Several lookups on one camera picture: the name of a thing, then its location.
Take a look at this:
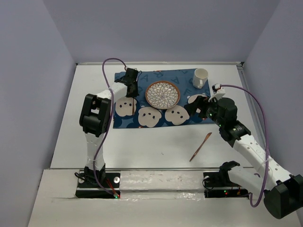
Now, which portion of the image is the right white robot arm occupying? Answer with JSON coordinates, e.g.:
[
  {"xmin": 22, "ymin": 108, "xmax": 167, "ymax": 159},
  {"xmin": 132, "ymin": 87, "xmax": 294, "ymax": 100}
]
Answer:
[{"xmin": 184, "ymin": 96, "xmax": 303, "ymax": 219}]

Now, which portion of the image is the floral patterned plate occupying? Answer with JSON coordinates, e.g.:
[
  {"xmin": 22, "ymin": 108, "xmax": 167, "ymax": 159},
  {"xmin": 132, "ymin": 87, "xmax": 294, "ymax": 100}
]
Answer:
[{"xmin": 145, "ymin": 81, "xmax": 180, "ymax": 110}]

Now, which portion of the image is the white mug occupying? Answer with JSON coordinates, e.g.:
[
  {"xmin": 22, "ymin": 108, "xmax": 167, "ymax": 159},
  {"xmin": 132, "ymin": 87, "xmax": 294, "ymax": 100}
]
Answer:
[{"xmin": 192, "ymin": 68, "xmax": 208, "ymax": 89}]

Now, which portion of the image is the copper knife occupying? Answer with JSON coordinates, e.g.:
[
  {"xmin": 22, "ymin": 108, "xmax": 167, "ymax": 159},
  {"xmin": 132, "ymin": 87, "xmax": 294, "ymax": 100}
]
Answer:
[{"xmin": 189, "ymin": 132, "xmax": 212, "ymax": 162}]

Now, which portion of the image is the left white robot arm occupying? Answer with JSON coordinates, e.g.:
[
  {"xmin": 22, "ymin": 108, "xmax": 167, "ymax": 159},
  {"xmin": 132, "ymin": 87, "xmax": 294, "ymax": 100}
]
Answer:
[{"xmin": 80, "ymin": 68, "xmax": 139, "ymax": 187}]

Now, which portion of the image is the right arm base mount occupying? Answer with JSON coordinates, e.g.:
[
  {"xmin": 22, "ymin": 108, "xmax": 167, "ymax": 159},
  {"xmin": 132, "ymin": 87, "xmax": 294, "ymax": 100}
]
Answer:
[{"xmin": 202, "ymin": 172, "xmax": 249, "ymax": 199}]

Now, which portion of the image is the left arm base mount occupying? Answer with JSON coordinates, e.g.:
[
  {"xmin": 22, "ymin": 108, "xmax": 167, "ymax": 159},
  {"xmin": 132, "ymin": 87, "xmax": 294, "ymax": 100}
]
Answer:
[{"xmin": 74, "ymin": 170, "xmax": 121, "ymax": 199}]

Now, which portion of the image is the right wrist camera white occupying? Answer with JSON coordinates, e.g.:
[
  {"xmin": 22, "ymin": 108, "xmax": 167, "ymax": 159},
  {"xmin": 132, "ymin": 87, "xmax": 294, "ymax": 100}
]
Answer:
[{"xmin": 208, "ymin": 84, "xmax": 225, "ymax": 102}]

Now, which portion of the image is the blue cartoon placemat cloth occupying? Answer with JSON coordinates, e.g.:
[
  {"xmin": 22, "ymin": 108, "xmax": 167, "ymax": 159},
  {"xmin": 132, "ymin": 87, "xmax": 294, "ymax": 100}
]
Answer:
[{"xmin": 113, "ymin": 69, "xmax": 213, "ymax": 129}]

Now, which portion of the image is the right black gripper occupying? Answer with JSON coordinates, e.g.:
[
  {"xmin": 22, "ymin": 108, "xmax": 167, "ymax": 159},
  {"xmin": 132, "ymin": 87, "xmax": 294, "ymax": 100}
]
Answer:
[{"xmin": 183, "ymin": 96, "xmax": 224, "ymax": 127}]

